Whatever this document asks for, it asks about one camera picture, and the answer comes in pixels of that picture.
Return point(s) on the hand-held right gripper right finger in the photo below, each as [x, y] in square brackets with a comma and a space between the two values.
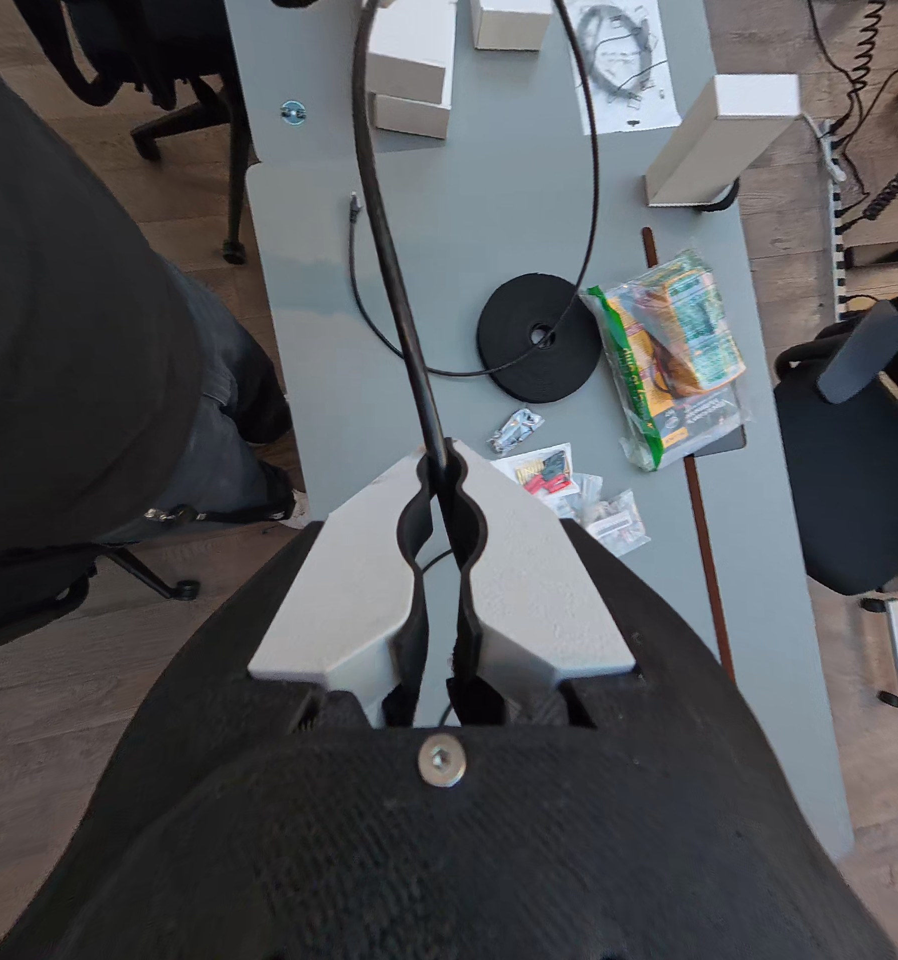
[546, 600]

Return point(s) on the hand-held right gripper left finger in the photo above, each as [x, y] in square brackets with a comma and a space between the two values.
[329, 600]

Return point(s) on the clear bag of white parts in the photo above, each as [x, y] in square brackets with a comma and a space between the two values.
[617, 525]

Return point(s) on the clear bag with red label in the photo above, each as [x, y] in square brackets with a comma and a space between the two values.
[539, 472]

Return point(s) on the small silver foil packet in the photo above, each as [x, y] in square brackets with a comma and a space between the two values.
[516, 431]

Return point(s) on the person's dark trousers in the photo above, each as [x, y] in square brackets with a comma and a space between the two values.
[223, 420]

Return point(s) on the black velcro tape roll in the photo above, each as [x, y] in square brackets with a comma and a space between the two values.
[509, 352]

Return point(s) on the clear snack bag green edge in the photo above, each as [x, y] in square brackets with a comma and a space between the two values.
[674, 352]

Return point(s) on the black mesh office chair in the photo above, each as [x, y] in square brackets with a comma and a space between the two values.
[854, 487]

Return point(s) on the person's black sweater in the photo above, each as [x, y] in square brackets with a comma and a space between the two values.
[58, 300]

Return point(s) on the upright white cardboard box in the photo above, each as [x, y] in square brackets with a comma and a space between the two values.
[719, 142]

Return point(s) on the stack of flat white boxes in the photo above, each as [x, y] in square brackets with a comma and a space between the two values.
[411, 67]

